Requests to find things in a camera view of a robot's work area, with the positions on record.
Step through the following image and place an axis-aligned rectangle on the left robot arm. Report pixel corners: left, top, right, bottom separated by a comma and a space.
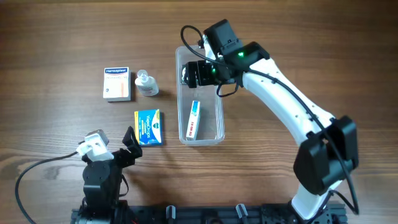
70, 127, 142, 223

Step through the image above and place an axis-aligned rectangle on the white Hansaplast plaster box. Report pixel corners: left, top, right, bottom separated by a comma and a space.
103, 67, 131, 102

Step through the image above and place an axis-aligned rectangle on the blue yellow VapoDrops box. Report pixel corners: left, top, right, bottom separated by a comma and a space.
134, 109, 163, 146

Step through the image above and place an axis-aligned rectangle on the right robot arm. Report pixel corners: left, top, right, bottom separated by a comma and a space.
182, 19, 359, 223

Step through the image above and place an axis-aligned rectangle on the white Panadol box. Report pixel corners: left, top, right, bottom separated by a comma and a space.
186, 101, 201, 141

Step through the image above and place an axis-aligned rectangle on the clear plastic container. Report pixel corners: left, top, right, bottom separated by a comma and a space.
175, 45, 224, 147

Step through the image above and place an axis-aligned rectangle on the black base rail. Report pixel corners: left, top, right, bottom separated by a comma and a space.
70, 203, 348, 224

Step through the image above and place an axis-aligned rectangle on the small white sanitizer bottle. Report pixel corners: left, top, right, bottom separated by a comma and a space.
134, 70, 159, 96

